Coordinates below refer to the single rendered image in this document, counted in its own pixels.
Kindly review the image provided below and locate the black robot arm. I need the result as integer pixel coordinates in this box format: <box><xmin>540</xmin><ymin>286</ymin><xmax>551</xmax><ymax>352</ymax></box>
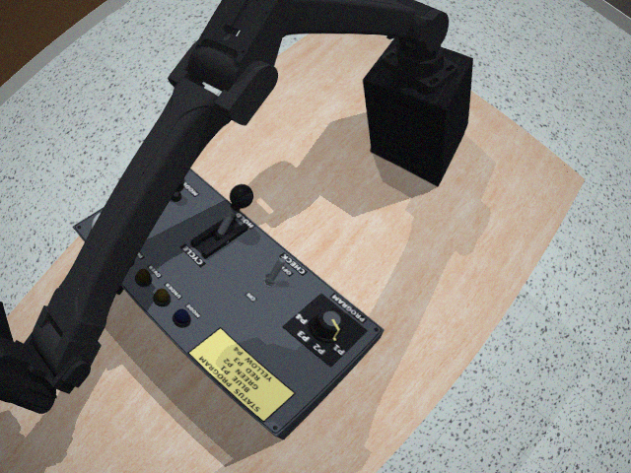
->
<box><xmin>0</xmin><ymin>0</ymin><xmax>457</xmax><ymax>414</ymax></box>

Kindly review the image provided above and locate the dark grey control console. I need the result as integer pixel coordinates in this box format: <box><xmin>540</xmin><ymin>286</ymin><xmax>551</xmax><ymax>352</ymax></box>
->
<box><xmin>117</xmin><ymin>169</ymin><xmax>385</xmax><ymax>439</ymax></box>

